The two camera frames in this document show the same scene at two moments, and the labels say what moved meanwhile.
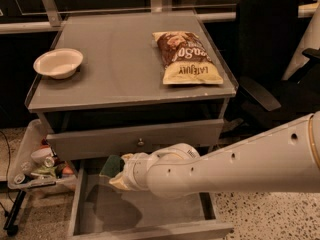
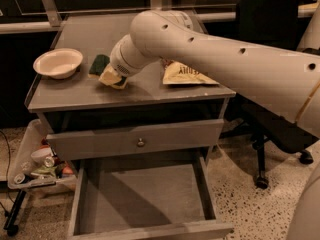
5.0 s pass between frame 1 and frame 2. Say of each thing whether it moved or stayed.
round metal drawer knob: stayed
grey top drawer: stayed
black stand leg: stayed
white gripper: moved
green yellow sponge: moved
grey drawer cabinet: stayed
